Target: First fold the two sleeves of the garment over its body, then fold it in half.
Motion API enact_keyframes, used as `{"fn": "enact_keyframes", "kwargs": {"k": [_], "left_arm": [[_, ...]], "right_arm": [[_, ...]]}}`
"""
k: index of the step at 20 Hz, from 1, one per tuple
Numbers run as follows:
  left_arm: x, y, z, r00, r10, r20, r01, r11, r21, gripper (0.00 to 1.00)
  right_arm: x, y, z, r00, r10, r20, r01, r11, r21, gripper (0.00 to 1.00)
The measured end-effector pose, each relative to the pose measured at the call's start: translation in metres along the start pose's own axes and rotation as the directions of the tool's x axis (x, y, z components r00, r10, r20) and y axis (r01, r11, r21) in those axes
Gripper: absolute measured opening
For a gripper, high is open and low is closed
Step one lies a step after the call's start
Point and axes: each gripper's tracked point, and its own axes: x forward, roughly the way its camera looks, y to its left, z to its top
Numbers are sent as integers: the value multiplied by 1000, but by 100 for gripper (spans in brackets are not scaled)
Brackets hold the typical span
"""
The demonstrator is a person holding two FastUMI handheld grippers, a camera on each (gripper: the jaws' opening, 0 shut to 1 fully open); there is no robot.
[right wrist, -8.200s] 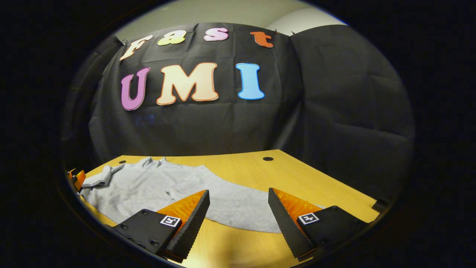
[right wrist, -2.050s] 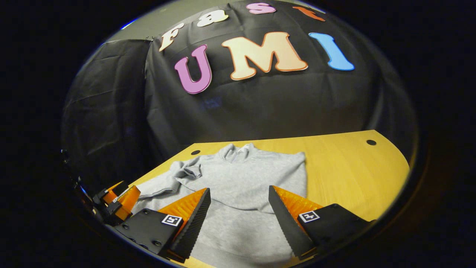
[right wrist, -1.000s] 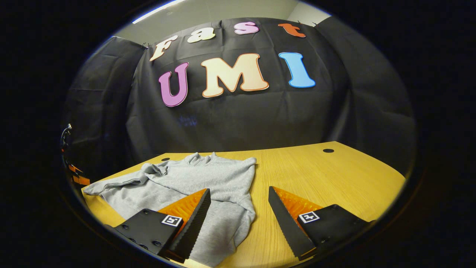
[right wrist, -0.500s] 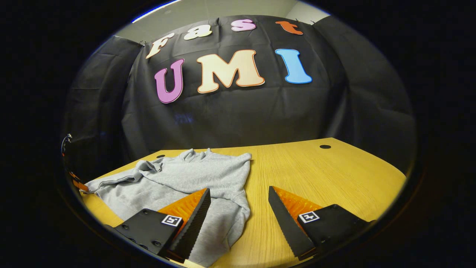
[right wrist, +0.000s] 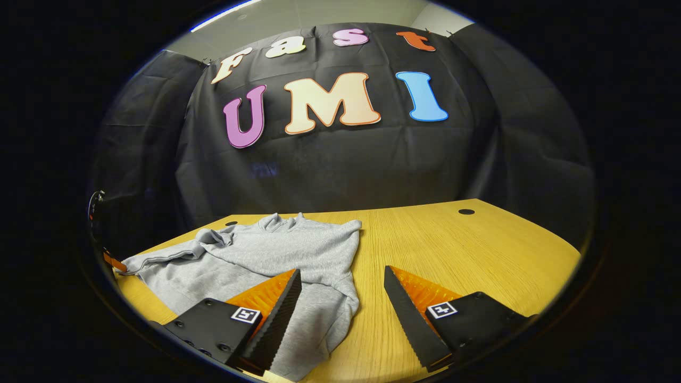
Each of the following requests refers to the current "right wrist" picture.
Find grey zip-neck sweatshirt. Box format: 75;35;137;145
121;213;363;382

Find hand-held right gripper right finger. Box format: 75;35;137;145
383;265;538;373

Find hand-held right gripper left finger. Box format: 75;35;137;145
160;269;302;376

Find black backdrop cloth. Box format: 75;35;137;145
88;22;595;256

